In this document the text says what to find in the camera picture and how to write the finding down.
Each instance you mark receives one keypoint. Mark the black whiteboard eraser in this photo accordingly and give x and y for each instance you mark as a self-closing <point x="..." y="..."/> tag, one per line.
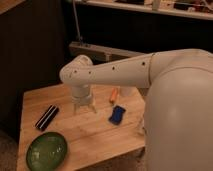
<point x="47" y="117"/>

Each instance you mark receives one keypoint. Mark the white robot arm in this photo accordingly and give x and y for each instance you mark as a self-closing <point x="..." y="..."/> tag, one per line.
<point x="178" y="117"/>

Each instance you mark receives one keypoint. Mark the blue sponge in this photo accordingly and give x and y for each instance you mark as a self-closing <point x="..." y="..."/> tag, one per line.
<point x="117" y="115"/>

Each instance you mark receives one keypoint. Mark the orange marker pen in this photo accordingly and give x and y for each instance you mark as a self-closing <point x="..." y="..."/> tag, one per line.
<point x="113" y="96"/>

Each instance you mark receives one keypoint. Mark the long grey case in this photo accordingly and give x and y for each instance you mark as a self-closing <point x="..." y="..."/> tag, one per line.
<point x="100" y="53"/>

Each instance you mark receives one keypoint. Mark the green glass bowl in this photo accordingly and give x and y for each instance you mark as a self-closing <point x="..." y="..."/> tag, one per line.
<point x="46" y="152"/>

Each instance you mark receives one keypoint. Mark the white shelf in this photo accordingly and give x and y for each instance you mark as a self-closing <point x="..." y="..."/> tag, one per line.
<point x="147" y="9"/>

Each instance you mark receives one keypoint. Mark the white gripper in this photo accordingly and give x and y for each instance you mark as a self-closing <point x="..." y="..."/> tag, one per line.
<point x="81" y="96"/>

